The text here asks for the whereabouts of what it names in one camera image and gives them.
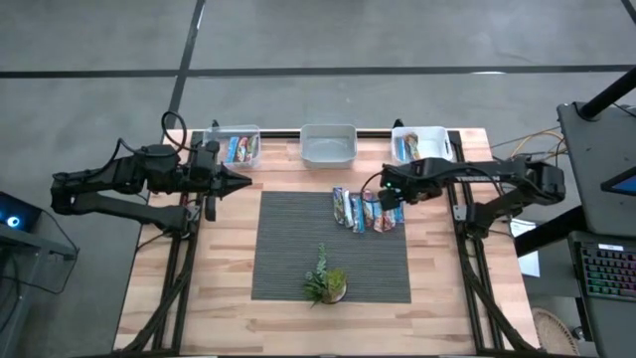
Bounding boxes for black pole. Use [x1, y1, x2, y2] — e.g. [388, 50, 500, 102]
[577, 64, 636, 121]

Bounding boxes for blue and red granola bar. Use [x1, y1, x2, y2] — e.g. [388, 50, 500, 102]
[372, 198, 386, 234]

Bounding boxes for yellow cables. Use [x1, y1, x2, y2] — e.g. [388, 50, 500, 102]
[506, 127, 567, 163]

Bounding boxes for white paper sheet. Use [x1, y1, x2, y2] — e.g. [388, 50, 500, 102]
[507, 218, 542, 278]

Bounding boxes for potted artificial succulent plant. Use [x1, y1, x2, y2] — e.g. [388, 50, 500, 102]
[301, 242, 349, 308]

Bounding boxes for dark grey desk top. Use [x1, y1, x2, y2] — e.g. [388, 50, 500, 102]
[556, 101, 636, 235]

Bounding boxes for grey woven placemat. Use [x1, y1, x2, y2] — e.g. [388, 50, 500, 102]
[250, 191, 412, 304]

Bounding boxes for red and white granola bar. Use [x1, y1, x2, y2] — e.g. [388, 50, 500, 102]
[361, 188, 376, 229]

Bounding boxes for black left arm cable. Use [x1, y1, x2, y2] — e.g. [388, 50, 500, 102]
[113, 109, 200, 155]

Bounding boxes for white plastic bin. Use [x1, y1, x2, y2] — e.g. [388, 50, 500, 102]
[391, 125, 454, 165]

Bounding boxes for backlit computer keyboard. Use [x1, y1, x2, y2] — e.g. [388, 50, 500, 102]
[579, 242, 636, 303]

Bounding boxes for grey plastic bin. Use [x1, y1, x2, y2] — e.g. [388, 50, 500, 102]
[298, 123, 359, 169]

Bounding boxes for black diagonal strut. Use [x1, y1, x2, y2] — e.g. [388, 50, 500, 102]
[514, 204, 588, 259]

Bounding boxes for black aluminium support frame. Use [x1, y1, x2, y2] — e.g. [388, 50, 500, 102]
[113, 129, 210, 357]
[444, 129, 541, 357]

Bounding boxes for black computer with blue light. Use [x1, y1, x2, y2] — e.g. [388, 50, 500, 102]
[0, 191, 44, 234]

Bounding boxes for black keyboard tray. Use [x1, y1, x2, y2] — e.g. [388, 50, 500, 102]
[567, 230, 636, 358]

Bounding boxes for purple and green granola bar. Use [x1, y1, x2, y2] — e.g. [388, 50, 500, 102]
[331, 186, 347, 226]

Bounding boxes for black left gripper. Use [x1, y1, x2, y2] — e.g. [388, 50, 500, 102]
[187, 140, 253, 224]

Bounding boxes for wicker basket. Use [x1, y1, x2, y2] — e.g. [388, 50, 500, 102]
[530, 306, 581, 357]

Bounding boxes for black aluminium crossbar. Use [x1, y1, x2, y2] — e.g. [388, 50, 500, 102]
[260, 129, 394, 139]

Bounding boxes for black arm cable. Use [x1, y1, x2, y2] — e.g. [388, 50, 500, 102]
[113, 109, 200, 155]
[361, 169, 389, 196]

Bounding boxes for clear plastic bin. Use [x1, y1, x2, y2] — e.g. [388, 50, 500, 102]
[202, 123, 263, 170]

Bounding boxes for blue-screen monitor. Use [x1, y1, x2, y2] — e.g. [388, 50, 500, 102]
[599, 166, 636, 198]

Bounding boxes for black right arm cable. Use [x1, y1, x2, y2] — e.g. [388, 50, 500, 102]
[361, 169, 389, 196]

